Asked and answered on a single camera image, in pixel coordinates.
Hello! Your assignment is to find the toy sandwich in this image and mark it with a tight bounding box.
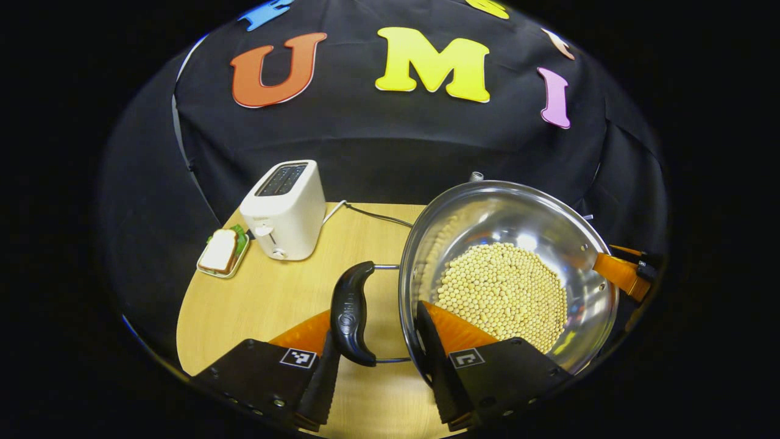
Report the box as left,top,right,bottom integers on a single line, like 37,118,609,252
200,229,239,274

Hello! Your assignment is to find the white toaster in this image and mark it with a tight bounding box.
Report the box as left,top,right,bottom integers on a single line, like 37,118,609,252
239,160,327,262

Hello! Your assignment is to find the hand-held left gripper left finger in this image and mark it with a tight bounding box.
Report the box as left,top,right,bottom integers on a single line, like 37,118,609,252
189,308,342,432

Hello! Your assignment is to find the pile of soybeans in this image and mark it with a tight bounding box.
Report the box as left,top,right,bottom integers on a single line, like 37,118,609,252
434,242,569,354

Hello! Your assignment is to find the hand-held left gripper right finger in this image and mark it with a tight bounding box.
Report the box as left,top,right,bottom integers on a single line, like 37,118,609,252
416,300,575,432

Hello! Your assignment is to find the black power cable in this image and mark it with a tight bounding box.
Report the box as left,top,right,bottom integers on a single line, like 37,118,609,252
344,203,415,229

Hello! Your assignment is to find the stainless steel pot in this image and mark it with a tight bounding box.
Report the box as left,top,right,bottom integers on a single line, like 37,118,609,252
330,180,620,388

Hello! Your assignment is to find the green plate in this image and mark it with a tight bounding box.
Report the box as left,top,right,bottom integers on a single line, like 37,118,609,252
196,224,252,280

